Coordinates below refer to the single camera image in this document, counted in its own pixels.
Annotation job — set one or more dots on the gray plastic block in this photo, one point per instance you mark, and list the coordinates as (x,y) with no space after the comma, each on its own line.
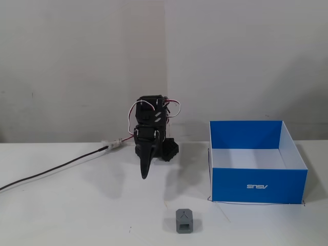
(184,220)

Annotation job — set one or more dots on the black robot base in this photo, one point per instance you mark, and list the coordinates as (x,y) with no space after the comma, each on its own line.
(170,151)

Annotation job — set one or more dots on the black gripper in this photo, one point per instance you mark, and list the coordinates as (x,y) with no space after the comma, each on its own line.
(146,135)

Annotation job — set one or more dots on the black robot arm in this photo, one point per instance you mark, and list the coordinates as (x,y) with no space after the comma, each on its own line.
(147,112)

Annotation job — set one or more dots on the blue white cardboard box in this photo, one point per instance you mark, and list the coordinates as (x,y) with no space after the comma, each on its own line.
(256,187)

